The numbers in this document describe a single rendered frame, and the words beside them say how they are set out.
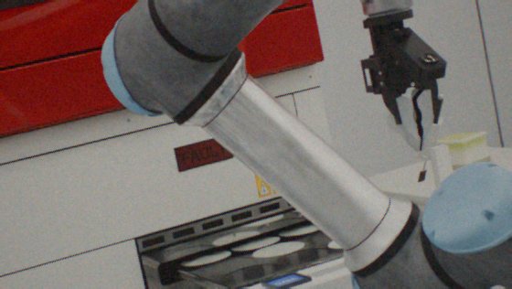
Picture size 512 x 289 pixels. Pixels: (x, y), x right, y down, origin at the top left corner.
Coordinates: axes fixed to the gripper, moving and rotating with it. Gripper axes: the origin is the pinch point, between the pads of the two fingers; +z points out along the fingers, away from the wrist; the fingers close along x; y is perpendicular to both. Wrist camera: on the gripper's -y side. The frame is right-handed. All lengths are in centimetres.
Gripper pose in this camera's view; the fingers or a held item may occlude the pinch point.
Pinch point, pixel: (421, 143)
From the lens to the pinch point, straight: 170.0
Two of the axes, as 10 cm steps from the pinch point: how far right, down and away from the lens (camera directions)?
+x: -8.9, 2.3, -3.9
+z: 2.0, 9.7, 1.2
